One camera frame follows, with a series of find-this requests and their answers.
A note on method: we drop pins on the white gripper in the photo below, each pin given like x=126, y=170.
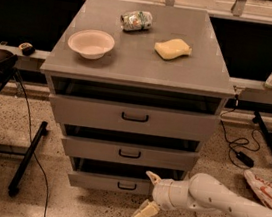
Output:
x=161, y=192

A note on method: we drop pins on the grey bottom drawer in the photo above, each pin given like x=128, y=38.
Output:
x=119, y=177

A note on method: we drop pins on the grey drawer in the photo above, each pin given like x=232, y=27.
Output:
x=119, y=177
x=131, y=118
x=94, y=149

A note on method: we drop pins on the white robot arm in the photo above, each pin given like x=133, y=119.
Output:
x=200, y=193

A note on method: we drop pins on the grey middle drawer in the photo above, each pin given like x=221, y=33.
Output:
x=94, y=149

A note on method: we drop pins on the grey drawer cabinet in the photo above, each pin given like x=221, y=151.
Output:
x=133, y=72

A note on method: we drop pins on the grey top drawer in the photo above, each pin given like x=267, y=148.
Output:
x=131, y=118

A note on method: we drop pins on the white red sneaker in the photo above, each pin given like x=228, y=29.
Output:
x=262, y=188

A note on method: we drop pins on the yellow sponge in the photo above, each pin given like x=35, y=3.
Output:
x=172, y=49

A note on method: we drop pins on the white bowl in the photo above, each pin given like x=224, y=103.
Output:
x=91, y=44

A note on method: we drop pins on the crushed drink can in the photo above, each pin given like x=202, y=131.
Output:
x=136, y=20

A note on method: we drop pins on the black side table stand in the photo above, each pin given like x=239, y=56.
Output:
x=8, y=143

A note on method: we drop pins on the small tape measure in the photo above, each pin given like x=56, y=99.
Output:
x=26, y=48

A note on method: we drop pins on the black power adapter with cable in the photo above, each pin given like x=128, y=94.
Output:
x=235, y=147

